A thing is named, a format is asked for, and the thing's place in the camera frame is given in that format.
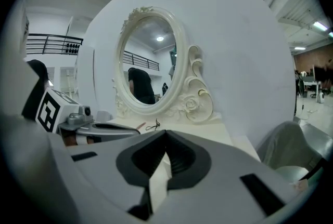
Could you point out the white dressing table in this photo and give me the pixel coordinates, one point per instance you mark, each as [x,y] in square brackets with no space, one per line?
[203,133]

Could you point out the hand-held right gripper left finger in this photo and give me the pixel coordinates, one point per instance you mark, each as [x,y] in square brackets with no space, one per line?
[135,165]

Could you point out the grey plastic chair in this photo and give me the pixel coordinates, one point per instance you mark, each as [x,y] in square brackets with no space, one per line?
[286,147]

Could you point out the black eyelash curler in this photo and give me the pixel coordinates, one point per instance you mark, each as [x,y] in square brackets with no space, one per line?
[153,126]

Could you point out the cream ornate oval mirror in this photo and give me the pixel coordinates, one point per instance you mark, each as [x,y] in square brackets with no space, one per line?
[191,103]

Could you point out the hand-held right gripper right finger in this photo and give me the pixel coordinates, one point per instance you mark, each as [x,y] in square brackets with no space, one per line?
[192,163]

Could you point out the white backdrop board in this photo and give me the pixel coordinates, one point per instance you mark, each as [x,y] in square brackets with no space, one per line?
[234,49]

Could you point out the small white appliance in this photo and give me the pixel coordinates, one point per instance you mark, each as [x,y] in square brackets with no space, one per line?
[320,98]

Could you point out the white office desk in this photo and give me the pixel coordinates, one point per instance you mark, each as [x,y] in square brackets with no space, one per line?
[310,84]

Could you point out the black metal railing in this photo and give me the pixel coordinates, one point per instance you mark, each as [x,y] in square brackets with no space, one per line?
[52,43]

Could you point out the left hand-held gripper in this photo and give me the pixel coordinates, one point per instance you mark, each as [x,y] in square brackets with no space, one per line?
[52,111]

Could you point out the long ceiling light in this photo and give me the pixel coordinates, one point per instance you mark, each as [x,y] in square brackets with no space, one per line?
[299,48]
[320,26]

